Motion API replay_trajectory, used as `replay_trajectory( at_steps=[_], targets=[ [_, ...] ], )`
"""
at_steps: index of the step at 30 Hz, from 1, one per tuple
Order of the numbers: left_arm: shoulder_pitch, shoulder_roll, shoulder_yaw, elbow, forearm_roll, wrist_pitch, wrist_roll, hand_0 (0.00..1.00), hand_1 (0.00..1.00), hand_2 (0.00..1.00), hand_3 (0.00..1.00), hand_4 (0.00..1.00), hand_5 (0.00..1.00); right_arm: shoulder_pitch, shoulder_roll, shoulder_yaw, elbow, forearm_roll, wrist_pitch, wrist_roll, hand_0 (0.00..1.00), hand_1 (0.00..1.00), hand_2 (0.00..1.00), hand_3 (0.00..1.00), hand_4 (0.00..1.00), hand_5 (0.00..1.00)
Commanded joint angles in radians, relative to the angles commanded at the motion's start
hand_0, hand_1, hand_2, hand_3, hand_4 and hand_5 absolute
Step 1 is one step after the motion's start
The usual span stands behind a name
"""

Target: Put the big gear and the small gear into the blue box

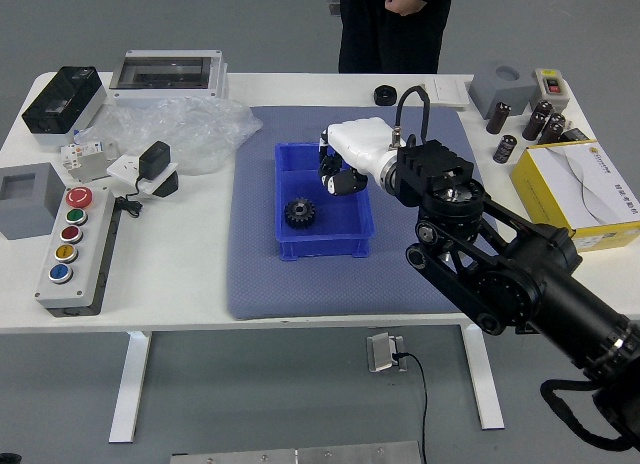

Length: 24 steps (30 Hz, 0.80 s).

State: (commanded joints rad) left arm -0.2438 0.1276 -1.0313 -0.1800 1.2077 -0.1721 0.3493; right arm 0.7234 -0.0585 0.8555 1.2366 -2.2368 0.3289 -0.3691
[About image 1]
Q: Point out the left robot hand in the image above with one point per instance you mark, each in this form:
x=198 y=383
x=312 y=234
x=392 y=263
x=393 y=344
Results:
x=9 y=458

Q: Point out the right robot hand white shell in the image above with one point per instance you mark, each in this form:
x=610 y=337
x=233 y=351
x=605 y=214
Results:
x=362 y=139

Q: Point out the big black gear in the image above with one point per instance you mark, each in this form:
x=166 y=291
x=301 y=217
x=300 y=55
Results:
x=300 y=213

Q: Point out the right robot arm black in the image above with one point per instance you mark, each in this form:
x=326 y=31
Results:
x=520 y=274

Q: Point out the blue plastic box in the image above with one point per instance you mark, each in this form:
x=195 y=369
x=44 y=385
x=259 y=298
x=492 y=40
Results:
x=345 y=224

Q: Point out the yellow white cardboard box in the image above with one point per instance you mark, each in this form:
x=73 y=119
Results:
x=560 y=184

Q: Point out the grey five-button control box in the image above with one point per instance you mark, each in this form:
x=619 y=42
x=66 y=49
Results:
x=75 y=264

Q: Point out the grey distribution box clear window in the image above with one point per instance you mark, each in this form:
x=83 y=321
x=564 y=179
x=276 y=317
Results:
x=165 y=76

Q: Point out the person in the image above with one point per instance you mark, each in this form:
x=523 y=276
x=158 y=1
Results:
x=395 y=39

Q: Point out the silver floor socket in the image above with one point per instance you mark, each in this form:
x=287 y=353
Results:
x=334 y=3
x=381 y=353

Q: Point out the grey block with round hole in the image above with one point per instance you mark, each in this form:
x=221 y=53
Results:
x=500 y=86

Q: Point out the black cylindrical capacitor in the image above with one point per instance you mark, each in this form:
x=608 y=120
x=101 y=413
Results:
x=552 y=130
x=505 y=150
x=498 y=118
x=533 y=126
x=542 y=106

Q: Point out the white table leg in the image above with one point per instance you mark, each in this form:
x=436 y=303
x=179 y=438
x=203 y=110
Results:
x=482 y=379
x=129 y=384

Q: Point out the blue-grey mat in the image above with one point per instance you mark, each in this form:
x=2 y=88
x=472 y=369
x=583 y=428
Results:
x=350 y=289

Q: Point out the clear plastic bag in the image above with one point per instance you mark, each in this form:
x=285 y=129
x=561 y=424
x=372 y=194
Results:
x=200 y=129

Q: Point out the black power adapter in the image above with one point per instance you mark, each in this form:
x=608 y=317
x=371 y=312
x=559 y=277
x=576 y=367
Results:
x=154 y=159

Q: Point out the small black flat part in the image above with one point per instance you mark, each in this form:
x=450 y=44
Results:
x=576 y=135

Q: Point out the white socket plate black base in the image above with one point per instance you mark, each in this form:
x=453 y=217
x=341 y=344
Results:
x=120 y=170

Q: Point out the black table height control panel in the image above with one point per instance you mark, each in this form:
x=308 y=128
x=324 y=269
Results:
x=522 y=330

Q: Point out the grey block with square hole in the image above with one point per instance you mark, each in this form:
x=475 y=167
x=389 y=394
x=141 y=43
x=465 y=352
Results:
x=27 y=204

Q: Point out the white circuit breaker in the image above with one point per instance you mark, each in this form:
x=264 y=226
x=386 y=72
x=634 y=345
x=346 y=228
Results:
x=80 y=154

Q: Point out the white wall switch plate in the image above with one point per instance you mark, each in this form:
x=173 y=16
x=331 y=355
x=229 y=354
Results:
x=450 y=91

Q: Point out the grey switch box red button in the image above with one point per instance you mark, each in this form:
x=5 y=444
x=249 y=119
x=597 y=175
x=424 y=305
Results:
x=552 y=84

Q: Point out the black lidded enclosure white base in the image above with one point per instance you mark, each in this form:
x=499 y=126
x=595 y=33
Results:
x=60 y=104

